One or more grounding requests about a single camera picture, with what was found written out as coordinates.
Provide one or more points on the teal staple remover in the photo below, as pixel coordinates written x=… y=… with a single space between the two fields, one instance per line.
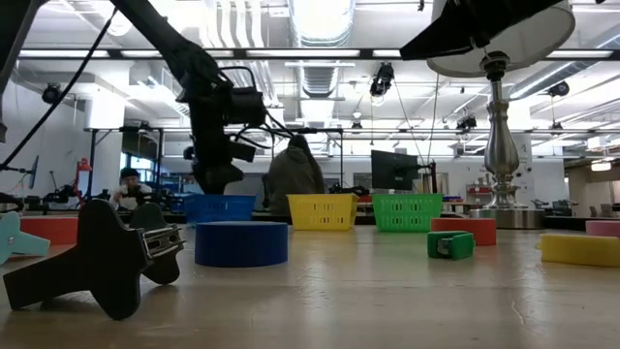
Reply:
x=17 y=240

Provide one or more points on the black computer monitor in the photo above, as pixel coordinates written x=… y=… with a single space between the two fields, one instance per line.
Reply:
x=393 y=169

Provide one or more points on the pink tape roll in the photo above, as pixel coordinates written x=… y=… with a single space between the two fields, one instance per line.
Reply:
x=605 y=228

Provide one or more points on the red tape roll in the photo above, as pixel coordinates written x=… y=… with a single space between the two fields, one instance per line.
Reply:
x=51 y=230
x=479 y=228

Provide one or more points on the black overhead camera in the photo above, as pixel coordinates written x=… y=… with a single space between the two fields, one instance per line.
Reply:
x=382 y=80

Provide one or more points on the yellow stapler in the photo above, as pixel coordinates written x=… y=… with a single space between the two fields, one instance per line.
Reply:
x=581 y=249

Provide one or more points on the silver lamp with white shade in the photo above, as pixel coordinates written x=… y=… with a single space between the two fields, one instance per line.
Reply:
x=501 y=145

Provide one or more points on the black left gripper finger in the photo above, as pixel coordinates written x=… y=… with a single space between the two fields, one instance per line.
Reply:
x=207 y=179
x=227 y=173

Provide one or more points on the green plastic basket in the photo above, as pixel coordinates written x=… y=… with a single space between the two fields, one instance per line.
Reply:
x=407 y=212

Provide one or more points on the red stand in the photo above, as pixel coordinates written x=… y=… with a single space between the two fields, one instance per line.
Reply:
x=82 y=177

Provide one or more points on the green staple remover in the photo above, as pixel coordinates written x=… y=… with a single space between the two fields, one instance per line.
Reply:
x=460 y=244

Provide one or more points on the yellow plastic basket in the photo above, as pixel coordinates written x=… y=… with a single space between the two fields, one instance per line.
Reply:
x=322 y=212

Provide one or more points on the black staple remover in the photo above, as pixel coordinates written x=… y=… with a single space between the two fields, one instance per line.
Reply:
x=106 y=262

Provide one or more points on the black ceiling spotlight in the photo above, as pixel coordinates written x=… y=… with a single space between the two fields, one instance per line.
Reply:
x=559 y=89
x=51 y=93

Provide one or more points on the seated person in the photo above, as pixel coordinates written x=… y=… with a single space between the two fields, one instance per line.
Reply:
x=130 y=191

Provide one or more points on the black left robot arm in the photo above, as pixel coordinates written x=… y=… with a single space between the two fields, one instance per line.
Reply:
x=164 y=43

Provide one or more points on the blue tape roll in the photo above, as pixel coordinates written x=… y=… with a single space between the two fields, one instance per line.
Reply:
x=241 y=244

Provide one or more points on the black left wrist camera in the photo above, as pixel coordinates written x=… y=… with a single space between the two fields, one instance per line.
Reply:
x=244 y=106

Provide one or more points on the black overhead frame bar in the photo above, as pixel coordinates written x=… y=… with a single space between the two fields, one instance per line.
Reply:
x=315 y=53

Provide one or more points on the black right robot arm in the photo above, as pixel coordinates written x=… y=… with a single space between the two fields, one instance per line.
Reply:
x=474 y=24

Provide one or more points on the blue plastic basket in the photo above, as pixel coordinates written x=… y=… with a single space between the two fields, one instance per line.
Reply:
x=220 y=208

